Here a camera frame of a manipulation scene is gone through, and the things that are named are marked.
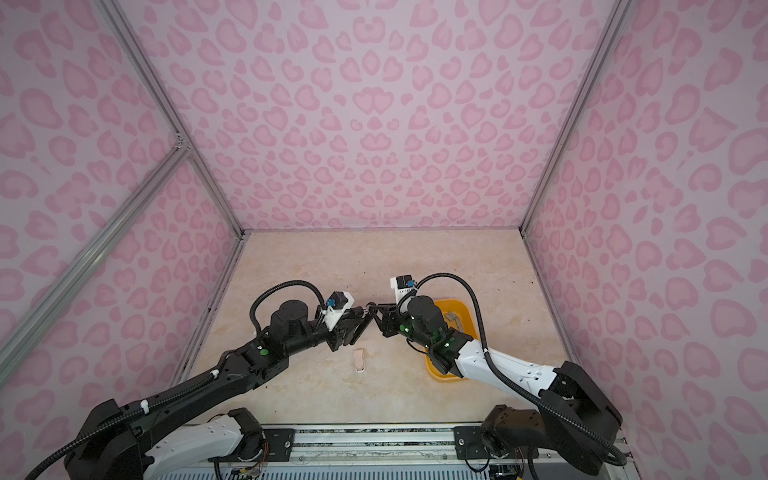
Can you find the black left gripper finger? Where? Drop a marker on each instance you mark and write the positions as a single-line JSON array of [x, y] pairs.
[[355, 313], [357, 330]]

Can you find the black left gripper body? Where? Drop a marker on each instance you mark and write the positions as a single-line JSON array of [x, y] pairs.
[[336, 336]]

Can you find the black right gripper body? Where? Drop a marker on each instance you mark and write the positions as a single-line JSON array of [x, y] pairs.
[[400, 324]]

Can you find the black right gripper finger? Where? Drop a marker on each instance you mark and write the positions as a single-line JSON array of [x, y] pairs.
[[385, 326], [384, 310]]

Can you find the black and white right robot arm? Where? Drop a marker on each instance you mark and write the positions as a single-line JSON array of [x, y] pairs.
[[569, 412]]

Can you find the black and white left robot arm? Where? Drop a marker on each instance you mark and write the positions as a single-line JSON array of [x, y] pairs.
[[149, 438]]

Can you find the yellow plastic tray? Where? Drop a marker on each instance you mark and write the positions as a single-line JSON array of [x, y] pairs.
[[457, 315]]

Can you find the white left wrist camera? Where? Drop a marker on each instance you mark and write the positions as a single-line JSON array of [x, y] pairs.
[[336, 305]]

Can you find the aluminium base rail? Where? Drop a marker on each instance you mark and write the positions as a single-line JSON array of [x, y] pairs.
[[379, 451]]

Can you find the aluminium frame bar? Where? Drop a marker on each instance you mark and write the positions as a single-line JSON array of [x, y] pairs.
[[39, 319]]

